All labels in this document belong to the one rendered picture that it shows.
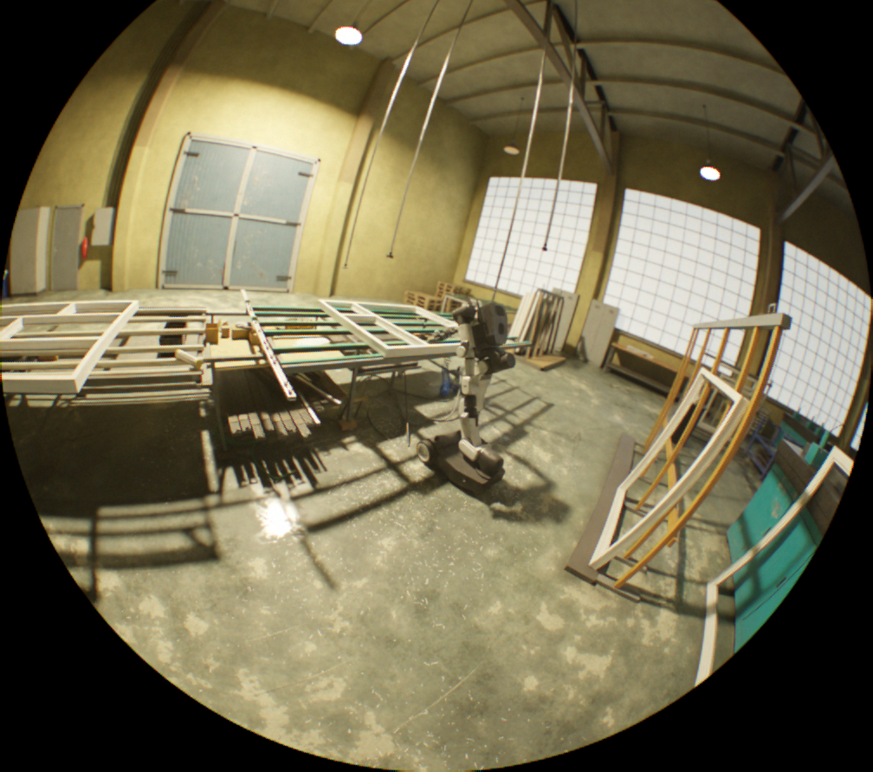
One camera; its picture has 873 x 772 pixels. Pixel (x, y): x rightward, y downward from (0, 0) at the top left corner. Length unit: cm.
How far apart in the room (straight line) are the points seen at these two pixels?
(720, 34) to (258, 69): 1091
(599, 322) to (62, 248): 1535
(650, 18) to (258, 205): 1046
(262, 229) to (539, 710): 885
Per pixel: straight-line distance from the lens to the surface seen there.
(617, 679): 209
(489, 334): 195
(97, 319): 268
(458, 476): 221
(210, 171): 806
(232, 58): 945
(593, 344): 900
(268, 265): 809
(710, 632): 272
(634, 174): 1073
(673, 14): 790
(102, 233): 850
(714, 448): 171
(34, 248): 943
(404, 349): 204
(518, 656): 177
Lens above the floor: 157
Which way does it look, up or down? 14 degrees down
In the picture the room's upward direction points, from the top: 14 degrees clockwise
